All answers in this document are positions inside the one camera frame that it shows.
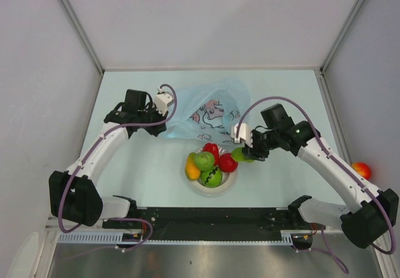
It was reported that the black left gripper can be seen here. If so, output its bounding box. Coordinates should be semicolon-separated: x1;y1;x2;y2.
137;102;168;137

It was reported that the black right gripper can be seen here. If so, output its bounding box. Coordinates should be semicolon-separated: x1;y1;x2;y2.
241;129;279;162

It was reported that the green fake starfruit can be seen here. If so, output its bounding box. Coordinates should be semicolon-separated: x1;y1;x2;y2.
231;147;254;163

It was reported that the red fake apple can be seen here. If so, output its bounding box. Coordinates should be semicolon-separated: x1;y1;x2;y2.
218;153;238;173

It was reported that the light blue plastic bag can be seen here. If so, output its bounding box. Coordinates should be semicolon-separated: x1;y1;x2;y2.
160;79;251;145

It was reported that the red fake bell pepper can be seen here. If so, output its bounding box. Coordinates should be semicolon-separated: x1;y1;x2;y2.
202;143;219;166

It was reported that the green fake custard apple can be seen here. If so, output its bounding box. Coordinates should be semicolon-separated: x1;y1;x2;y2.
194;151;215;172

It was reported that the green fake watermelon ball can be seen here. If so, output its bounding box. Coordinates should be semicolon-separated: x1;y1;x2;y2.
200;166;223;188

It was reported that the yellow green fake mango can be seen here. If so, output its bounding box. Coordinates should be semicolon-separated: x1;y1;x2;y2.
185;152;201;181

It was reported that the red fake tomato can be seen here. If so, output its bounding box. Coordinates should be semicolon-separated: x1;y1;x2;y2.
351;162;372;180

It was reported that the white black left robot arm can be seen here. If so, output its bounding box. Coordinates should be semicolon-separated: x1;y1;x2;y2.
49;84;177;234

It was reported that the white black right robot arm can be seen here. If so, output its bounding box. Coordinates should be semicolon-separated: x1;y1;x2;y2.
231;104;399;249

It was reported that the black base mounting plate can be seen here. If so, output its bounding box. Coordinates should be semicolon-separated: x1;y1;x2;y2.
102;206;316;242

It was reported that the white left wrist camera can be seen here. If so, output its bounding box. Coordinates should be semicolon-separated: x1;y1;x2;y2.
153;87;175;116

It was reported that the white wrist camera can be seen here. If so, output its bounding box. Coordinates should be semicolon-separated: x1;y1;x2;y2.
153;87;175;116
231;123;253;148

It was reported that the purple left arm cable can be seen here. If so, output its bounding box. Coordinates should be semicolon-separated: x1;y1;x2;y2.
57;83;179;254

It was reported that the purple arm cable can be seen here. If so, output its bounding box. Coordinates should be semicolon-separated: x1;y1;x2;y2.
57;83;179;254
234;95;397;274

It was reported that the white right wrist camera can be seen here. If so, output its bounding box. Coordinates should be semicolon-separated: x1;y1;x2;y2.
231;123;253;148

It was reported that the aluminium frame rail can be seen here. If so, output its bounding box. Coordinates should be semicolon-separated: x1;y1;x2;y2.
314;69;352;165

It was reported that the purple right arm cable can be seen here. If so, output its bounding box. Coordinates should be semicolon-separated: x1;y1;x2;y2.
234;95;397;274

